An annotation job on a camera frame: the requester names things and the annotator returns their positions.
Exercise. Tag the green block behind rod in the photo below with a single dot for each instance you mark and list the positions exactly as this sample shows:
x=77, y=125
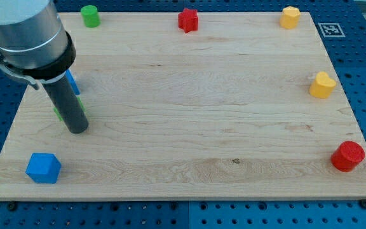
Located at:
x=59, y=115

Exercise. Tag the white fiducial marker tag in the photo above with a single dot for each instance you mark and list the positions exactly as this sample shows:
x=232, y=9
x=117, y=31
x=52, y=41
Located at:
x=331, y=30

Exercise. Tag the blue block behind rod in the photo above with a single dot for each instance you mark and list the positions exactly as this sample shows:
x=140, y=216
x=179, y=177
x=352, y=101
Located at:
x=72, y=82

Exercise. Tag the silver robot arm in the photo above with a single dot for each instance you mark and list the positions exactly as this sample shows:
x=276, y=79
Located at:
x=34, y=45

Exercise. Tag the yellow hexagon block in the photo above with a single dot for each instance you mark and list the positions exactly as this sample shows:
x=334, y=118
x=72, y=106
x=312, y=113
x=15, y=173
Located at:
x=289, y=17

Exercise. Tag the red star block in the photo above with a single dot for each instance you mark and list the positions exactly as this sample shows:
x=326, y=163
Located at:
x=188, y=20

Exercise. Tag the red cylinder block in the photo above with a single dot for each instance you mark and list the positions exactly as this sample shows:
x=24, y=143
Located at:
x=347, y=156

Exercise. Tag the yellow heart block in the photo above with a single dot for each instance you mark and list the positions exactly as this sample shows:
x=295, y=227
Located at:
x=322, y=86

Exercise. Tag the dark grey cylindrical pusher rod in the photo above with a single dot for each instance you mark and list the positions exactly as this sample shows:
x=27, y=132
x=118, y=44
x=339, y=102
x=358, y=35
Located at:
x=65, y=101

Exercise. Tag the blue cube block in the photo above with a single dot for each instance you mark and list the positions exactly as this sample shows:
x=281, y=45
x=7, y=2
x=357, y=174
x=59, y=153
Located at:
x=43, y=168

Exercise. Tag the green cylinder block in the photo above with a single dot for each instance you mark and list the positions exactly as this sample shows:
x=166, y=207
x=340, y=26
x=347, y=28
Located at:
x=90, y=16

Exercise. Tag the wooden board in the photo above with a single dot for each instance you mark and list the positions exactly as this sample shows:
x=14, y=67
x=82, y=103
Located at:
x=221, y=113

